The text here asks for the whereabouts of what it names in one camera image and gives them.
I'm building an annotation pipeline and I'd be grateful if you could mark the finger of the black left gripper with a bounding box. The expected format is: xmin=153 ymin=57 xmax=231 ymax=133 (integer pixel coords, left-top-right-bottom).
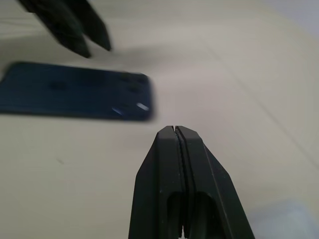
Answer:
xmin=18 ymin=0 xmax=92 ymax=59
xmin=62 ymin=0 xmax=112 ymax=52

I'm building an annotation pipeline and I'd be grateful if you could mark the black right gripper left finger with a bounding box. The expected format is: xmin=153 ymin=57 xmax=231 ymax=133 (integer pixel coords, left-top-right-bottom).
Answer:
xmin=128 ymin=125 xmax=185 ymax=239

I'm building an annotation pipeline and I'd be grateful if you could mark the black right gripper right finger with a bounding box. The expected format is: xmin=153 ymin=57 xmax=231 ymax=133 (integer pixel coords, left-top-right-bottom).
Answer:
xmin=175 ymin=125 xmax=256 ymax=239

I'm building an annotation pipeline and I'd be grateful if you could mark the dark blue phone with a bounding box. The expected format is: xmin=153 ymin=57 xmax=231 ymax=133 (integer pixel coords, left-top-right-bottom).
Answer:
xmin=0 ymin=61 xmax=157 ymax=123

